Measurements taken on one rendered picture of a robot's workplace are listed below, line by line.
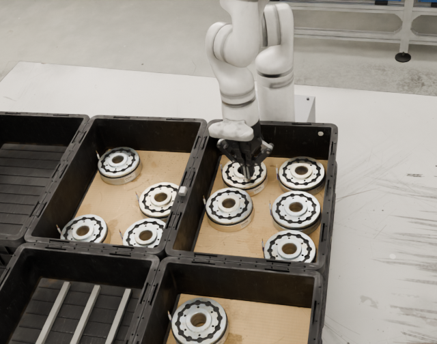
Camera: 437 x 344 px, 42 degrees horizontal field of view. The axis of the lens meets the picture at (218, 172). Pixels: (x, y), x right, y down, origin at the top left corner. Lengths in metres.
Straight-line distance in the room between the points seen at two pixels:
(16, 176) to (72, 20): 2.54
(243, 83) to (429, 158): 0.65
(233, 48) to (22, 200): 0.68
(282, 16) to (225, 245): 0.52
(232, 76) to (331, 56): 2.10
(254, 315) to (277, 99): 0.56
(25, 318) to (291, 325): 0.52
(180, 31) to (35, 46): 0.92
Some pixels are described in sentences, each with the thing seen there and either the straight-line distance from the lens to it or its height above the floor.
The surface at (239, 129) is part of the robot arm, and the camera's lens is 1.11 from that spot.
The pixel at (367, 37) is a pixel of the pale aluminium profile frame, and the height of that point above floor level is 0.13.
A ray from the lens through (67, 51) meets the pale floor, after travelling 3.65.
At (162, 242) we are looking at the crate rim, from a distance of 1.10.
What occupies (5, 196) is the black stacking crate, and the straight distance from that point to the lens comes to 1.49.
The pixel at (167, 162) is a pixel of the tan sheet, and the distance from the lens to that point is 1.41.
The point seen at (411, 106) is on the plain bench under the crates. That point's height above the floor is 0.70.
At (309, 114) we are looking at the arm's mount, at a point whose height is 0.79.
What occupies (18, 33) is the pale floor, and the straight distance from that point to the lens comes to 4.02.
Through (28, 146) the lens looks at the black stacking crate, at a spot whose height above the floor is 0.83.
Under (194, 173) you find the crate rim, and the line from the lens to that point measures 1.24.
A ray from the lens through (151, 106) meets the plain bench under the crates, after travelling 1.81.
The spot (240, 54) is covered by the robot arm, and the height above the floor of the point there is 1.20.
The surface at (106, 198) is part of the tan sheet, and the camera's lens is 1.37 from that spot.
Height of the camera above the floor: 1.77
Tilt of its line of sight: 44 degrees down
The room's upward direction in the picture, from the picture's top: 10 degrees counter-clockwise
